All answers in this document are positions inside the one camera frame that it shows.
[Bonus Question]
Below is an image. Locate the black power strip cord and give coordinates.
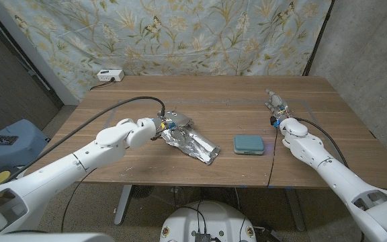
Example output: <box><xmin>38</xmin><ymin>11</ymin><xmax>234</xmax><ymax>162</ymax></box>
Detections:
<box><xmin>89</xmin><ymin>77</ymin><xmax>116</xmax><ymax>91</ymax></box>

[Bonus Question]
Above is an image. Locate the white power strip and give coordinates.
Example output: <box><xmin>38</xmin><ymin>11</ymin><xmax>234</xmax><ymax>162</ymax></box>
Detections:
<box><xmin>96</xmin><ymin>69</ymin><xmax>126</xmax><ymax>82</ymax></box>

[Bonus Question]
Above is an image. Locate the teal sponge block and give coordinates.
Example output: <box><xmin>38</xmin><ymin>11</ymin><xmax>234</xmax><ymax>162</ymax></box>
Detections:
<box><xmin>233</xmin><ymin>134</ymin><xmax>265</xmax><ymax>156</ymax></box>

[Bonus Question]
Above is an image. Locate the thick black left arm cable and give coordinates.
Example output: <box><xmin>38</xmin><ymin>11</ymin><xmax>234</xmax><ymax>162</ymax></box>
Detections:
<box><xmin>10</xmin><ymin>95</ymin><xmax>166</xmax><ymax>181</ymax></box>

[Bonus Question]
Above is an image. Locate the floral backdrop cloth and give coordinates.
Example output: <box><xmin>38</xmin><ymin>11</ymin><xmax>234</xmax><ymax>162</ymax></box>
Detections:
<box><xmin>0</xmin><ymin>0</ymin><xmax>332</xmax><ymax>102</ymax></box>

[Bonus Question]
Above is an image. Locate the black ribbed round object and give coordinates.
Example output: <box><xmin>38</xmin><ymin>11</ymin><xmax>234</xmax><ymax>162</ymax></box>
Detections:
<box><xmin>132</xmin><ymin>184</ymin><xmax>154</xmax><ymax>200</ymax></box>

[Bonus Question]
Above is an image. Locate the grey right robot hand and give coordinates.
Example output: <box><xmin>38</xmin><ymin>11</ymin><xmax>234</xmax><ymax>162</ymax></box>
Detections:
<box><xmin>265</xmin><ymin>89</ymin><xmax>294</xmax><ymax>127</ymax></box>

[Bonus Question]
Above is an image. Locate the blue storage bin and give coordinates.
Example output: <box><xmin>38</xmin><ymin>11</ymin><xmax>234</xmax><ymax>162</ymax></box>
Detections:
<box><xmin>0</xmin><ymin>118</ymin><xmax>50</xmax><ymax>169</ymax></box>

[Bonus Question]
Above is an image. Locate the aluminum foil roll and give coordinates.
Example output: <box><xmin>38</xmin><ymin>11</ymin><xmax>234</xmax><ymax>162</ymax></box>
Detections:
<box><xmin>161</xmin><ymin>124</ymin><xmax>221</xmax><ymax>165</ymax></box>

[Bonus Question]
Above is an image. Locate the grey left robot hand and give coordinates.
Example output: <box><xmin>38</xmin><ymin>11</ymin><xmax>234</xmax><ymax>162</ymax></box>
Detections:
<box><xmin>151</xmin><ymin>110</ymin><xmax>195</xmax><ymax>140</ymax></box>

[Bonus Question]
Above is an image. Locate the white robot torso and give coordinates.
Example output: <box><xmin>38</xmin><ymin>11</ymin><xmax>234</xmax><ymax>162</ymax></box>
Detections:
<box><xmin>159</xmin><ymin>200</ymin><xmax>257</xmax><ymax>242</ymax></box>

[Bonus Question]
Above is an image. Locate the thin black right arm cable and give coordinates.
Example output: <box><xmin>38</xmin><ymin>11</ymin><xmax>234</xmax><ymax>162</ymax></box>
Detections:
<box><xmin>266</xmin><ymin>126</ymin><xmax>279</xmax><ymax>188</ymax></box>

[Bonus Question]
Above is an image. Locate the grey table leg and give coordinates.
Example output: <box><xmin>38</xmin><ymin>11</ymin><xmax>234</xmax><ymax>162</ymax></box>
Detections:
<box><xmin>114</xmin><ymin>184</ymin><xmax>134</xmax><ymax>225</ymax></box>
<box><xmin>284</xmin><ymin>188</ymin><xmax>307</xmax><ymax>232</ymax></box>

